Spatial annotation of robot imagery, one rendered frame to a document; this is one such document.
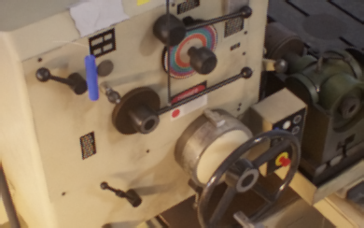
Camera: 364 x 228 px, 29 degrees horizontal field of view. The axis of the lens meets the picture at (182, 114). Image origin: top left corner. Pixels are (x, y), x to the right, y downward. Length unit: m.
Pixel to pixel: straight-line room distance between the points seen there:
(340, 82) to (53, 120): 1.07
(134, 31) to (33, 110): 0.31
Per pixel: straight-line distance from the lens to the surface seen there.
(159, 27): 1.73
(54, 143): 1.80
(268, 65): 2.20
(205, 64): 1.81
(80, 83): 1.67
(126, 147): 1.96
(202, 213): 1.96
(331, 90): 2.41
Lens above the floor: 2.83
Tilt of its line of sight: 43 degrees down
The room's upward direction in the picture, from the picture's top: straight up
